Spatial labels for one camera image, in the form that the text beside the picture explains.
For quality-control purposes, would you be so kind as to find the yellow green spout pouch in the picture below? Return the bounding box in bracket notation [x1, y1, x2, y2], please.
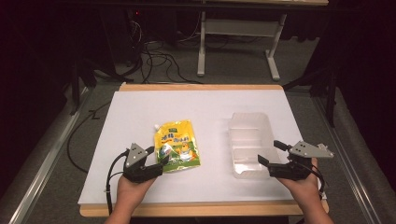
[153, 119, 202, 174]

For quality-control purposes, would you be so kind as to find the black floor cable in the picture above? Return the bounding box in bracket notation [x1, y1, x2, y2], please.
[66, 101, 112, 175]

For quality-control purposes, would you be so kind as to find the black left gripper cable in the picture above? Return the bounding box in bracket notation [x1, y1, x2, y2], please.
[105, 148, 131, 217]

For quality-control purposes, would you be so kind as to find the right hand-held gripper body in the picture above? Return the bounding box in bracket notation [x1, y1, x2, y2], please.
[267, 140, 334, 181]

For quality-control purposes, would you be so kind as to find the aluminium rail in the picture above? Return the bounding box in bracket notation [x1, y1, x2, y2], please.
[8, 87, 94, 224]
[312, 96, 382, 224]

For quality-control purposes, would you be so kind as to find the clear plastic container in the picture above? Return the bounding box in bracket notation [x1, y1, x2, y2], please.
[227, 111, 283, 180]

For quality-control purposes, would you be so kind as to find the tangle of black floor cables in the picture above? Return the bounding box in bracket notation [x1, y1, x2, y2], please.
[124, 12, 204, 86]

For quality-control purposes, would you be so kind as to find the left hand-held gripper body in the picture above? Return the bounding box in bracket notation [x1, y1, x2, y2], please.
[122, 143, 164, 184]

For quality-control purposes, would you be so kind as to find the white metal desk frame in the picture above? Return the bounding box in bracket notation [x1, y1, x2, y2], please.
[196, 10, 288, 82]

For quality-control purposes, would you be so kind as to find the white table mat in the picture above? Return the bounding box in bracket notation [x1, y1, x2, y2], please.
[78, 90, 328, 206]

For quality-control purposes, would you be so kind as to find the black metal stand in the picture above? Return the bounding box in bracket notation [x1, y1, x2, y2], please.
[282, 64, 340, 129]
[68, 57, 98, 117]

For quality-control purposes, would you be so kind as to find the person's left hand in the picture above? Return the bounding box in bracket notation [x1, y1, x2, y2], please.
[116, 175, 157, 209]

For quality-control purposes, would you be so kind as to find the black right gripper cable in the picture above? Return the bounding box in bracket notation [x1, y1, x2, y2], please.
[303, 162, 327, 201]

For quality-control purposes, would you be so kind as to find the person's right hand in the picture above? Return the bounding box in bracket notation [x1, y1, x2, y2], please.
[278, 158, 322, 209]

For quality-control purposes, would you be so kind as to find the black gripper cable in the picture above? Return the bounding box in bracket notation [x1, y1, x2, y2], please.
[303, 162, 327, 201]
[105, 148, 131, 217]

